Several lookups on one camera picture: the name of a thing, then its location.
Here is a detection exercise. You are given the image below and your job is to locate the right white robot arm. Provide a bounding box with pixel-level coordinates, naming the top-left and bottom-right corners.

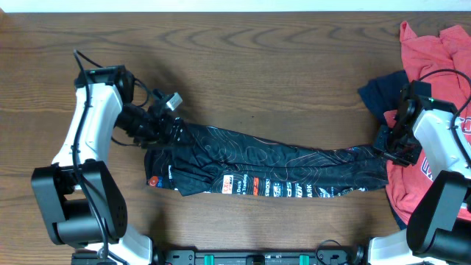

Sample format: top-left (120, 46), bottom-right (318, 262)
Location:
top-left (367, 96), bottom-right (470, 264)

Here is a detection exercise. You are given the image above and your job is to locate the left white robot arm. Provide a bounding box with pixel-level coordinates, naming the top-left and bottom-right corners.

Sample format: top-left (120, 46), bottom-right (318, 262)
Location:
top-left (31, 66), bottom-right (183, 264)

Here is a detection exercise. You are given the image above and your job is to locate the navy blue garment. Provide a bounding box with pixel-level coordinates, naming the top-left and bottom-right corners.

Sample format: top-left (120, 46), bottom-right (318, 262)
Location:
top-left (358, 71), bottom-right (408, 124)

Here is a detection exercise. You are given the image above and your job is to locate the black orange-patterned jersey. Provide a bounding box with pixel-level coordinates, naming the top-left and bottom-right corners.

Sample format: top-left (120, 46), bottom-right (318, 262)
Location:
top-left (144, 124), bottom-right (388, 198)

